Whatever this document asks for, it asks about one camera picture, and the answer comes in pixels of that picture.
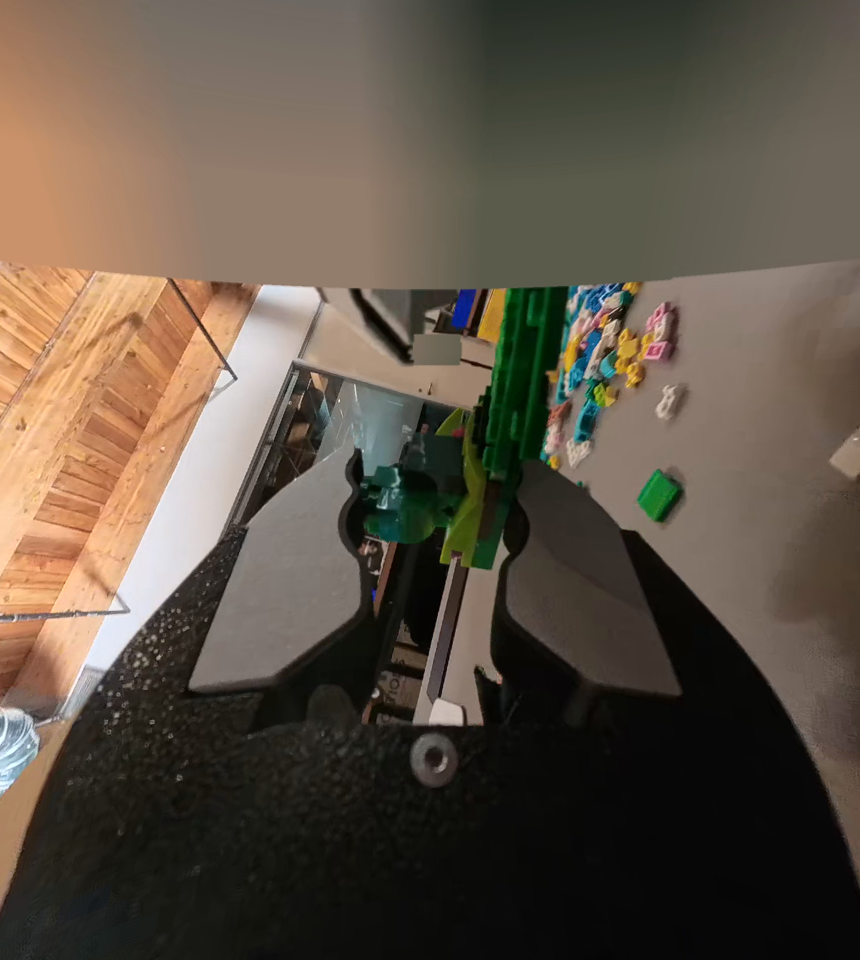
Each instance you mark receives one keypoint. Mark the green curved lego brick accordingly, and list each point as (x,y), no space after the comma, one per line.
(660,495)

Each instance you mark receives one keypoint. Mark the blue storage bin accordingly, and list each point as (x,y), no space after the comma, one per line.
(467,307)

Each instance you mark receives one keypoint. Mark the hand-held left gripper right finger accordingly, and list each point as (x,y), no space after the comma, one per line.
(587,600)

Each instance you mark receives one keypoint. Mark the pastel colourful lego piece pile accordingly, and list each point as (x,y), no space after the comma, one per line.
(595,352)

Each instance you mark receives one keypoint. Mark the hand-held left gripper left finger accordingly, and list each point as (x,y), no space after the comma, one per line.
(280,592)

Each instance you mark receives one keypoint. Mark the yellow lego box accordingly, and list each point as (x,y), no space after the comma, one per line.
(491,315)

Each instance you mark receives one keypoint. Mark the green lego build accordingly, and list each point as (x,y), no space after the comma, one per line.
(527,375)

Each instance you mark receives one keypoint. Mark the white lego clip piece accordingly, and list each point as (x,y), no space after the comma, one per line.
(671,401)

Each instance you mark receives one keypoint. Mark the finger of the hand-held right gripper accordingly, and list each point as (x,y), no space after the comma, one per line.
(370,315)

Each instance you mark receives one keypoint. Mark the grey metal pipe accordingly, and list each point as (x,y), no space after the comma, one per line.
(47,616)

